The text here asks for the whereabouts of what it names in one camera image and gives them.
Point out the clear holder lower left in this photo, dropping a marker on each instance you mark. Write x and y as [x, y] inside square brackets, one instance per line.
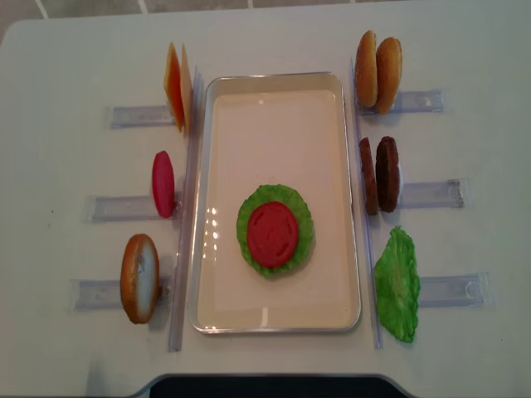
[91, 295]

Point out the pale yellow cheese slice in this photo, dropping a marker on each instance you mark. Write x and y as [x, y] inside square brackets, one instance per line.
[186, 90]

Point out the clear long rail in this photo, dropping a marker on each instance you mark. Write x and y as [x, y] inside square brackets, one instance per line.
[186, 234]
[366, 228]

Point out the clear holder middle right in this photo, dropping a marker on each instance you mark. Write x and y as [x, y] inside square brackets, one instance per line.
[452, 193]

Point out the clear left long rail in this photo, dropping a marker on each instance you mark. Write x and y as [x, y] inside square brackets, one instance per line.
[186, 234]

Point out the bun slice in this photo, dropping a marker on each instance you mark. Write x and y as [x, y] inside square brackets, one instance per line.
[365, 71]
[389, 69]

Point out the upright green lettuce leaf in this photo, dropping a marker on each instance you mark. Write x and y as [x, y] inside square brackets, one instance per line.
[398, 286]

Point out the upright red tomato slice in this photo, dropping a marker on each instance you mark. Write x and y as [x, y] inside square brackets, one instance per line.
[163, 184]

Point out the brown meat patty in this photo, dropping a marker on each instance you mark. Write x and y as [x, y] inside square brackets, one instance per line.
[370, 184]
[387, 174]

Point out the clear holder upper left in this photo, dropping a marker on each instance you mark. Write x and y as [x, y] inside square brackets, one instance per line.
[122, 117]

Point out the clear holder middle left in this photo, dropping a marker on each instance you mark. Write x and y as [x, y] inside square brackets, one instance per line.
[102, 209]

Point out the clear holder lower right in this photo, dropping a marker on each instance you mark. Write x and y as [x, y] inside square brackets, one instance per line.
[461, 291]

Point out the clear holder upper right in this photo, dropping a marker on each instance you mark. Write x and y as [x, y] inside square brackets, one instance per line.
[411, 102]

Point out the clear holder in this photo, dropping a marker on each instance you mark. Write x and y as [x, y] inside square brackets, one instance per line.
[102, 209]
[122, 117]
[411, 102]
[452, 193]
[91, 295]
[461, 291]

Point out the orange cheese slice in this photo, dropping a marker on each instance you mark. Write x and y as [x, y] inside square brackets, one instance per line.
[172, 86]

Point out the silver metal tray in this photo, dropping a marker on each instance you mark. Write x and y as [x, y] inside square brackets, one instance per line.
[273, 130]

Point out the red tomato slice on tray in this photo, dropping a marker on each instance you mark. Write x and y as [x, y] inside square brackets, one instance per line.
[272, 234]

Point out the green lettuce leaf on tray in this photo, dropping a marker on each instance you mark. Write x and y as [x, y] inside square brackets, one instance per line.
[291, 198]

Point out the left bun slice upper right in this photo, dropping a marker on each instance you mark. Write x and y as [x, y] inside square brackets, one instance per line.
[365, 71]

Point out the clear right long rail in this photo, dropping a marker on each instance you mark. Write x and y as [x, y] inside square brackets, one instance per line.
[366, 228]

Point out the bread slice lower left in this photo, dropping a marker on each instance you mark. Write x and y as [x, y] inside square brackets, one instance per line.
[139, 279]

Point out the dark base at bottom edge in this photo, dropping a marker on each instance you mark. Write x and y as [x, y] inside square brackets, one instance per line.
[273, 386]

